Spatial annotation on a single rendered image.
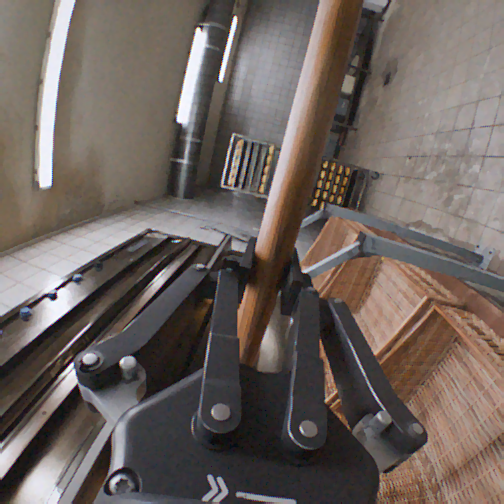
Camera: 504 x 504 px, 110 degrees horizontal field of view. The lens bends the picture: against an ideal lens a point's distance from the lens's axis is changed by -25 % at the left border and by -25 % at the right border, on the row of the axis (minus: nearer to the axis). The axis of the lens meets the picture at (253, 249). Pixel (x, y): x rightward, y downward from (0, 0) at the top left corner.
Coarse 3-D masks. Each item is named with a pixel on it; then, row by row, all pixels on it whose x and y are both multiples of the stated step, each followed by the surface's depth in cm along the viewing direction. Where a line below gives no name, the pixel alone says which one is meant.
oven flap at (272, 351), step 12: (276, 312) 122; (276, 324) 112; (264, 336) 105; (276, 336) 104; (264, 348) 97; (276, 348) 97; (264, 360) 91; (276, 360) 90; (264, 372) 85; (276, 372) 84
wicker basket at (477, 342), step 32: (448, 320) 45; (480, 320) 48; (416, 352) 56; (448, 352) 55; (480, 352) 34; (416, 384) 60; (448, 384) 51; (480, 384) 41; (416, 416) 57; (448, 416) 47; (480, 416) 38; (448, 448) 42; (480, 448) 34; (384, 480) 45; (416, 480) 42; (448, 480) 37
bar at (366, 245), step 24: (312, 216) 103; (336, 216) 103; (360, 216) 100; (360, 240) 57; (384, 240) 55; (432, 240) 100; (336, 264) 59; (432, 264) 56; (456, 264) 55; (480, 264) 101
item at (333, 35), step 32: (320, 0) 12; (352, 0) 11; (320, 32) 12; (352, 32) 12; (320, 64) 13; (320, 96) 14; (288, 128) 15; (320, 128) 14; (288, 160) 15; (320, 160) 16; (288, 192) 16; (288, 224) 17; (256, 256) 19; (288, 256) 18; (256, 288) 19; (256, 320) 20; (256, 352) 22
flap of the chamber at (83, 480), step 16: (224, 240) 161; (224, 256) 153; (208, 304) 117; (192, 320) 93; (192, 336) 93; (176, 352) 76; (160, 368) 64; (176, 368) 76; (160, 384) 63; (96, 448) 35; (96, 464) 33; (80, 480) 28; (96, 480) 32; (64, 496) 25; (80, 496) 27; (96, 496) 30
